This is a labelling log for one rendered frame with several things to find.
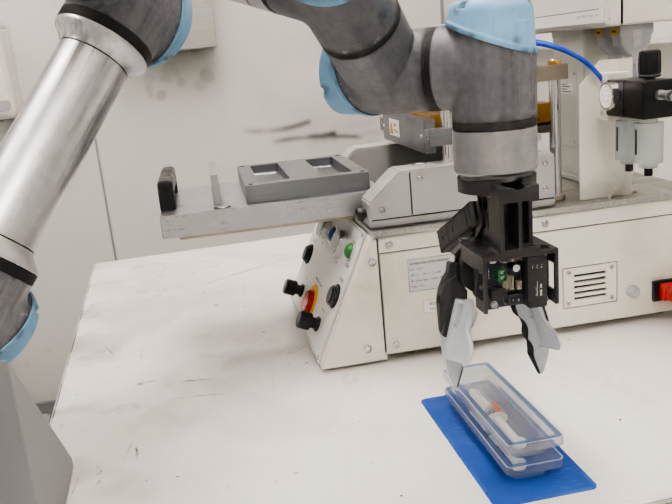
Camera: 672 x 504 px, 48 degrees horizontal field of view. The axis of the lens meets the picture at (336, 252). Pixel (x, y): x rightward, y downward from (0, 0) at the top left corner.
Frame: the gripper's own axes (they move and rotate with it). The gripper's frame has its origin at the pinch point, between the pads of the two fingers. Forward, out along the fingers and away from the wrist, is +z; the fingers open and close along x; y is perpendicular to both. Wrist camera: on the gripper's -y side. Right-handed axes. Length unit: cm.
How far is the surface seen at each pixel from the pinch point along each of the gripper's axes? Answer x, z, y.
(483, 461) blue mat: -3.0, 7.9, 3.8
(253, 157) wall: -9, 0, -189
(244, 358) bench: -24.0, 8.2, -32.7
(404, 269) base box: -2.6, -4.3, -23.4
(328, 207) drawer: -10.7, -12.3, -29.5
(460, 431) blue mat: -3.0, 8.0, -2.7
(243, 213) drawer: -21.9, -12.9, -29.6
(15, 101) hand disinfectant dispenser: -79, -25, -178
